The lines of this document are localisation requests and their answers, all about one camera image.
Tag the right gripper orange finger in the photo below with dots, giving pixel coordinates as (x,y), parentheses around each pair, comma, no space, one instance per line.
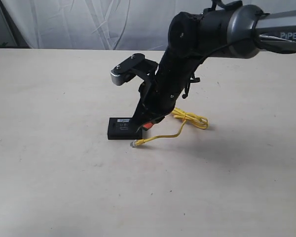
(150,124)

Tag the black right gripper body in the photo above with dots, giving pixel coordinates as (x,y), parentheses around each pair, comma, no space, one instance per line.
(152,106)

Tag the small black electronic box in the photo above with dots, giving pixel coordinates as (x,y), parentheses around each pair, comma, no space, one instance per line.
(121,129)

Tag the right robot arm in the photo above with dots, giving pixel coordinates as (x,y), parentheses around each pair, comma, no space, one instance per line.
(229,30)

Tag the white backdrop curtain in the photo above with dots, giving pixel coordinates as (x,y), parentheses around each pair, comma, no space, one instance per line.
(99,24)

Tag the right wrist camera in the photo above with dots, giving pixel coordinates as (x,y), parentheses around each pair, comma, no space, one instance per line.
(137,65)

